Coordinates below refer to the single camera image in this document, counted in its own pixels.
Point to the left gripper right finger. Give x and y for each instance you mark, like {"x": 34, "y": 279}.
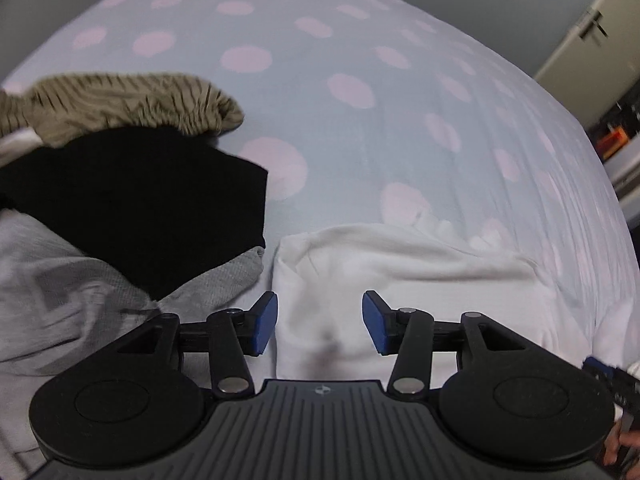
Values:
{"x": 381, "y": 322}

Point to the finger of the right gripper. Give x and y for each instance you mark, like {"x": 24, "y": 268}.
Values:
{"x": 624, "y": 387}

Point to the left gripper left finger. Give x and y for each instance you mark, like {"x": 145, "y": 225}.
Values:
{"x": 259, "y": 324}

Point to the white sweatshirt garment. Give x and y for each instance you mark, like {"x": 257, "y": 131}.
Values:
{"x": 320, "y": 279}

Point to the person's right hand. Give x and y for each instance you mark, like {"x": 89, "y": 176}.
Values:
{"x": 617, "y": 439}

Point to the black garment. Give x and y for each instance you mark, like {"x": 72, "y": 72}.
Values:
{"x": 159, "y": 207}

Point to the grey knit garment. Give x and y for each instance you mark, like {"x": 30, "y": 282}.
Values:
{"x": 59, "y": 306}

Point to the polka dot bed sheet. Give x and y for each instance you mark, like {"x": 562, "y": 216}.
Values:
{"x": 373, "y": 110}

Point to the striped olive garment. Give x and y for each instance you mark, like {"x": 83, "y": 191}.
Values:
{"x": 63, "y": 107}

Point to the cream bedroom door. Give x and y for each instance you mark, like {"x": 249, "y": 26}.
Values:
{"x": 588, "y": 77}

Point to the black door handle lock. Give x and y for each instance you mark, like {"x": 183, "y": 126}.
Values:
{"x": 592, "y": 25}

